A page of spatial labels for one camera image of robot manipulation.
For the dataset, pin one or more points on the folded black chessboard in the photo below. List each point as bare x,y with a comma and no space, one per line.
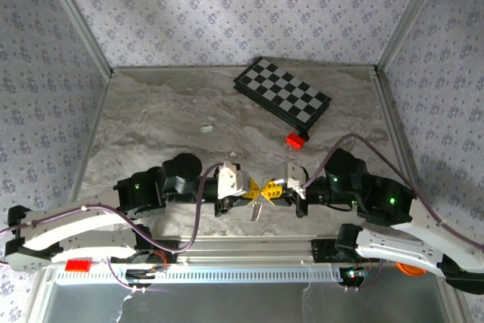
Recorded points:
283,88

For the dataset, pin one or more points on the aluminium side rail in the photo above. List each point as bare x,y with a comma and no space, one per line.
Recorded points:
94,122
389,122

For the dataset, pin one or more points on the red toy brick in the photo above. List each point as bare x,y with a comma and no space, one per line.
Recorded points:
77,265
295,140

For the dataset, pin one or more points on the orange curved plastic piece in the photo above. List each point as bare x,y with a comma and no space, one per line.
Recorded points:
410,270

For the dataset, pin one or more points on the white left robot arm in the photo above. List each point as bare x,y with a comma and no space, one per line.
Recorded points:
56,221

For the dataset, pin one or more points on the small circuit board with LEDs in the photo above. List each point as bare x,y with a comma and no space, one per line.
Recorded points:
353,274

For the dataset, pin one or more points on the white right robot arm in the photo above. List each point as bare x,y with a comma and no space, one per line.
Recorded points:
427,251

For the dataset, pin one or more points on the shiny metal sheet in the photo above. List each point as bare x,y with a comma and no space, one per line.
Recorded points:
227,306

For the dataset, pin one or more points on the aluminium frame post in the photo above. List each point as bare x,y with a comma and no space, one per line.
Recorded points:
412,16
75,16

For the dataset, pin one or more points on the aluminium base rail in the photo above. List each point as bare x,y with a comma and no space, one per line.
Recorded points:
246,249

